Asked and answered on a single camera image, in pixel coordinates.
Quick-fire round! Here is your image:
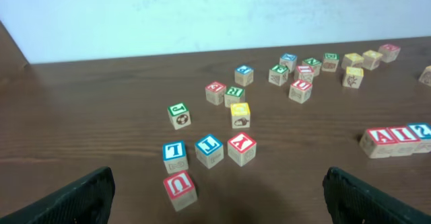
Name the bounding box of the red A block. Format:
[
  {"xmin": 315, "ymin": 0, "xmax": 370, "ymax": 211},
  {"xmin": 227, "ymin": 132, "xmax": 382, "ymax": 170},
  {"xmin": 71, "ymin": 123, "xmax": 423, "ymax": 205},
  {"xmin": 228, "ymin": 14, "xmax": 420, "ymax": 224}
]
[{"xmin": 359, "ymin": 128, "xmax": 399, "ymax": 159}]

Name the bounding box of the blue T block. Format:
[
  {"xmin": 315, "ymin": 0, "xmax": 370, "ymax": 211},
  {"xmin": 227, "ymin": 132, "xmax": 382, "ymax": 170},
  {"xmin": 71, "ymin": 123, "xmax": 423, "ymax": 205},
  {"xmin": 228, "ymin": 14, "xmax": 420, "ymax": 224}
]
[{"xmin": 195, "ymin": 134, "xmax": 224, "ymax": 169}]

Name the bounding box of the red I block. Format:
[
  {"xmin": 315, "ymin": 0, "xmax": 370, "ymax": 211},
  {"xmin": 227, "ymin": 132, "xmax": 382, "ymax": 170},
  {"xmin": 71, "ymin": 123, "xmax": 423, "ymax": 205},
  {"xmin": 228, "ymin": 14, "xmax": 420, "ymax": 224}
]
[{"xmin": 387, "ymin": 126, "xmax": 421, "ymax": 157}]

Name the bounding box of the green J block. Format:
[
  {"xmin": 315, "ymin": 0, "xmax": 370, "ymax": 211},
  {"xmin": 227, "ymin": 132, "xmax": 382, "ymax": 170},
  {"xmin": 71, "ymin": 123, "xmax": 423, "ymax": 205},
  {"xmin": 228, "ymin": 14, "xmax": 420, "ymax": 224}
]
[{"xmin": 167, "ymin": 102, "xmax": 191, "ymax": 130}]

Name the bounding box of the red E block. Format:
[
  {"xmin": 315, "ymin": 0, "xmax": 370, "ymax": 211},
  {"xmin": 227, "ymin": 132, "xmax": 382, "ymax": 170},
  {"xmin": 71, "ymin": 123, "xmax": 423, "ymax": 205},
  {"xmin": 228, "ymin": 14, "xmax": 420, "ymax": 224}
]
[{"xmin": 205, "ymin": 81, "xmax": 226, "ymax": 106}]

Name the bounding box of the red U block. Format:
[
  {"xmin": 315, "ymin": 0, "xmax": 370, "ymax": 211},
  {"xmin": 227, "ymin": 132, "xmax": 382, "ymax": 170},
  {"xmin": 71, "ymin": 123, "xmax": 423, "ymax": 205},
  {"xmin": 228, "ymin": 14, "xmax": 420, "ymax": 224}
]
[{"xmin": 163, "ymin": 170, "xmax": 197, "ymax": 212}]

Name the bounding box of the red K block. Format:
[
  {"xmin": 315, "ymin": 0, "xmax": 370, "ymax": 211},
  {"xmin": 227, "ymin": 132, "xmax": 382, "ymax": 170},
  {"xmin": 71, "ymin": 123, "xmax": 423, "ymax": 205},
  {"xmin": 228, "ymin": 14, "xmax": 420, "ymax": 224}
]
[{"xmin": 378, "ymin": 44, "xmax": 401, "ymax": 63}]

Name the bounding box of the yellow block left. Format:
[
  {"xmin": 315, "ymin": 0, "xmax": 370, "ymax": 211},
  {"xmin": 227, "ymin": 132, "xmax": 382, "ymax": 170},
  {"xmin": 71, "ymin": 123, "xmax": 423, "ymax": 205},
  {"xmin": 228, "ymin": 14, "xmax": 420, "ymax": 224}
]
[{"xmin": 230, "ymin": 102, "xmax": 251, "ymax": 128}]

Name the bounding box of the green N block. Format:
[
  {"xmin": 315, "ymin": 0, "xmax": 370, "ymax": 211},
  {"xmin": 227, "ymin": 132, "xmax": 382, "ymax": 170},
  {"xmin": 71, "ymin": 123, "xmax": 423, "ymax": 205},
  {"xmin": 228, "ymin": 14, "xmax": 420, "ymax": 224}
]
[{"xmin": 302, "ymin": 57, "xmax": 322, "ymax": 76}]

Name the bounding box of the red C block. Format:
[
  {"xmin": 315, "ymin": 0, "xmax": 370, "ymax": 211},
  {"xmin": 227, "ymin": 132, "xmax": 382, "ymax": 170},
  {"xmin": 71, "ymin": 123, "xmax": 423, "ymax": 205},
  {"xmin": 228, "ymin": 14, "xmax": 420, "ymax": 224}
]
[{"xmin": 288, "ymin": 79, "xmax": 312, "ymax": 104}]

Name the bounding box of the yellow block top right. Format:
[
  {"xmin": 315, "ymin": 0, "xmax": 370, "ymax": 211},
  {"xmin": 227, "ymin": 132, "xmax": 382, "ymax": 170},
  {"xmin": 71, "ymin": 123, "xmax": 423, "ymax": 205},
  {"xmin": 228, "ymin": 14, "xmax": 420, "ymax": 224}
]
[{"xmin": 362, "ymin": 50, "xmax": 383, "ymax": 71}]

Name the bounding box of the blue X block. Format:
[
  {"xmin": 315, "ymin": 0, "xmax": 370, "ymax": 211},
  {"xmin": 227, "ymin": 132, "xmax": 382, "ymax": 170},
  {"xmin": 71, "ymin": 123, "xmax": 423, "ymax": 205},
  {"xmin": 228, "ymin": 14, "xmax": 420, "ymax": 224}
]
[{"xmin": 279, "ymin": 53, "xmax": 298, "ymax": 73}]

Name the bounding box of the red H block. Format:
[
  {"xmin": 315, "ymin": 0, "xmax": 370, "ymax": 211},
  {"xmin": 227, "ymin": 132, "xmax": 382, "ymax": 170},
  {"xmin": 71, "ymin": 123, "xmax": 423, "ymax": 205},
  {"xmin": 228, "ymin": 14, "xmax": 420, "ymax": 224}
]
[{"xmin": 294, "ymin": 66, "xmax": 314, "ymax": 83}]

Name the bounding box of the red Y block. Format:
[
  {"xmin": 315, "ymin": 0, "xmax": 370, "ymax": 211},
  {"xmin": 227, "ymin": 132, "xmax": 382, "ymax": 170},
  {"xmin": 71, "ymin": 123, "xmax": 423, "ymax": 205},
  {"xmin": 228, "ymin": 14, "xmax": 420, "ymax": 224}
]
[{"xmin": 227, "ymin": 133, "xmax": 257, "ymax": 167}]

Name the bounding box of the yellow block under 2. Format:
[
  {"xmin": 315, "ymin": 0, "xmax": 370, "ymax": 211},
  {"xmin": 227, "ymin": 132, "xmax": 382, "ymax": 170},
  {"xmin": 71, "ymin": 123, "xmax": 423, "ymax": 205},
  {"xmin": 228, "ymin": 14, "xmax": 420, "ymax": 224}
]
[{"xmin": 418, "ymin": 66, "xmax": 431, "ymax": 86}]

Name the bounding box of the green R block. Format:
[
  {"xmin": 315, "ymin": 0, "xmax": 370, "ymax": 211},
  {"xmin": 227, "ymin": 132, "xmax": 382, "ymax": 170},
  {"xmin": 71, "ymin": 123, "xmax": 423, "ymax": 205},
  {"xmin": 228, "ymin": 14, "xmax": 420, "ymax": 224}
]
[{"xmin": 224, "ymin": 86, "xmax": 245, "ymax": 108}]

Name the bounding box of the yellow block top middle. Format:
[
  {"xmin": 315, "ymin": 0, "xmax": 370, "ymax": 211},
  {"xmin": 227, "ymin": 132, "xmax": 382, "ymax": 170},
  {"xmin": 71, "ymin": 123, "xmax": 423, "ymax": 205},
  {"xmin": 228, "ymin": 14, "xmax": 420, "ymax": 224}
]
[{"xmin": 341, "ymin": 52, "xmax": 364, "ymax": 69}]

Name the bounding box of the blue 2 block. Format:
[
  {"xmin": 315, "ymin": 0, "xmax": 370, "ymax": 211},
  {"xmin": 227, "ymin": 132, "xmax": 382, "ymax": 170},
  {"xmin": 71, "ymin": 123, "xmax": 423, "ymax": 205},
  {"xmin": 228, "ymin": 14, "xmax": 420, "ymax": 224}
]
[{"xmin": 407, "ymin": 122, "xmax": 431, "ymax": 153}]

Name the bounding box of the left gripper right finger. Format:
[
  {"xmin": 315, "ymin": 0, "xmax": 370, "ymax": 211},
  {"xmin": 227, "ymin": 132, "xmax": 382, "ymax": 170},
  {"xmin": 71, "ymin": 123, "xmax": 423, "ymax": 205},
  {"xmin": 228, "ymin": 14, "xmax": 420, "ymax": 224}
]
[{"xmin": 323, "ymin": 167, "xmax": 430, "ymax": 224}]

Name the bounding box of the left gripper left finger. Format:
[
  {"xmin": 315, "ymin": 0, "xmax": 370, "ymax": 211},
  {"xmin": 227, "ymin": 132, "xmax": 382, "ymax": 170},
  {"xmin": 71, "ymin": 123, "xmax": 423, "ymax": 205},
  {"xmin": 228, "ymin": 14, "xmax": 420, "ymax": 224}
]
[{"xmin": 1, "ymin": 167, "xmax": 115, "ymax": 224}]

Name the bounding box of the blue P block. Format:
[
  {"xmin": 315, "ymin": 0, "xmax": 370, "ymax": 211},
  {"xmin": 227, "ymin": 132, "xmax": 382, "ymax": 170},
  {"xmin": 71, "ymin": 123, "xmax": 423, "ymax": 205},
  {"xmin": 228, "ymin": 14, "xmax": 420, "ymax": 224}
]
[{"xmin": 234, "ymin": 65, "xmax": 254, "ymax": 87}]

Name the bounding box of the blue L block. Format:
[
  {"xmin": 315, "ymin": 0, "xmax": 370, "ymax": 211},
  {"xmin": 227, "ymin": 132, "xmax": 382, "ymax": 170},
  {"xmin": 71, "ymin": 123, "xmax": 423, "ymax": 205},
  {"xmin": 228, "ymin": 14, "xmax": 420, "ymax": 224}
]
[{"xmin": 162, "ymin": 141, "xmax": 189, "ymax": 174}]

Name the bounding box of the yellow block centre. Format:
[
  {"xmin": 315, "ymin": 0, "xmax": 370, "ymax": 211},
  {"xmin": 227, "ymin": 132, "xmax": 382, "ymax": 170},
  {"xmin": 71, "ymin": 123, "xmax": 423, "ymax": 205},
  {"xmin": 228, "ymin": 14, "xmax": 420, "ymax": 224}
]
[{"xmin": 343, "ymin": 67, "xmax": 364, "ymax": 89}]

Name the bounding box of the green B block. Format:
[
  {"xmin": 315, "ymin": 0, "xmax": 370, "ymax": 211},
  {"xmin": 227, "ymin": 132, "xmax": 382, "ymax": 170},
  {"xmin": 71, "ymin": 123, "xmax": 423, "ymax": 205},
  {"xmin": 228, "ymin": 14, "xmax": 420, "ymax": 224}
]
[{"xmin": 321, "ymin": 52, "xmax": 339, "ymax": 73}]

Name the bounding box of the green F block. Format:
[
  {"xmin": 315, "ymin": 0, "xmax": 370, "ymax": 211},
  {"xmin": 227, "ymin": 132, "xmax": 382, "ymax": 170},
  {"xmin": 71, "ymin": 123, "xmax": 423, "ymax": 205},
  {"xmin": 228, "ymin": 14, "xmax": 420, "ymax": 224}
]
[{"xmin": 269, "ymin": 65, "xmax": 289, "ymax": 86}]

